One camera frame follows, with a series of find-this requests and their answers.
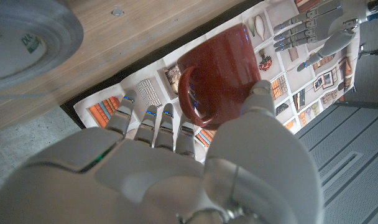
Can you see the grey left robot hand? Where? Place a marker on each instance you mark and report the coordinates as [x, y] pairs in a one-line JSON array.
[[325, 25]]

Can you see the grey duct tape roll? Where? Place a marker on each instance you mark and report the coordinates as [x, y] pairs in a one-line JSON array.
[[46, 34]]

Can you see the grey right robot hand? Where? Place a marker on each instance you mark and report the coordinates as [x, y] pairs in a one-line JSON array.
[[151, 183]]

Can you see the printed bookshelf backdrop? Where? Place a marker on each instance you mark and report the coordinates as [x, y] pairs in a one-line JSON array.
[[145, 84]]

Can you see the red speckled mug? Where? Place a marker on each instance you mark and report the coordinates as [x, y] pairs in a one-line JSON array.
[[223, 68]]

